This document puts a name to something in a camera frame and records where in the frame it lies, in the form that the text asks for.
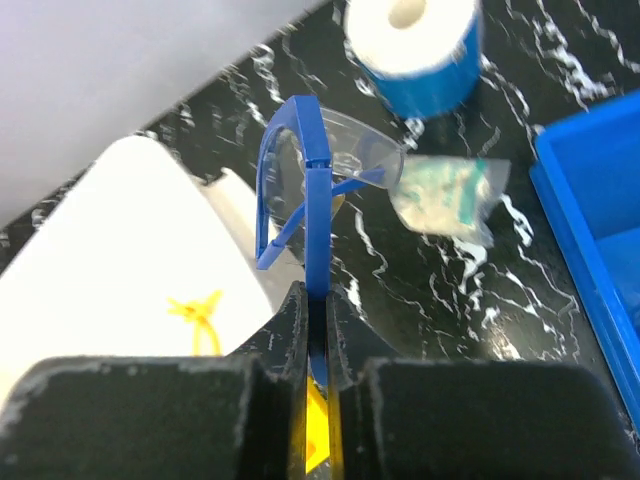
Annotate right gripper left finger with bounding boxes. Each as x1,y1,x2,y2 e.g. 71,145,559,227
1,282,307,479

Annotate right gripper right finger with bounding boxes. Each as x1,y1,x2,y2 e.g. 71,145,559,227
326,290,639,479

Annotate yellow knotted rubber band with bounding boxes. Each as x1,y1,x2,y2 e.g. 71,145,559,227
168,290,223,356

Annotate clear plastic wrapper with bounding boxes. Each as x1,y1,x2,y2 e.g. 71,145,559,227
390,155,511,248

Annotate blue safety glasses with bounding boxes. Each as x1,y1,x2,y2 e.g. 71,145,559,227
255,95,404,385

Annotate yellow test tube rack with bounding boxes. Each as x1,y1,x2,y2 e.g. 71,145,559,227
306,377,330,474

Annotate white plastic tub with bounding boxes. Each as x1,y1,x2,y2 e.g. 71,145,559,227
1,136,276,396

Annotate dark blue divided tray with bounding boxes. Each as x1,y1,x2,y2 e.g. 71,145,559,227
530,91,639,423

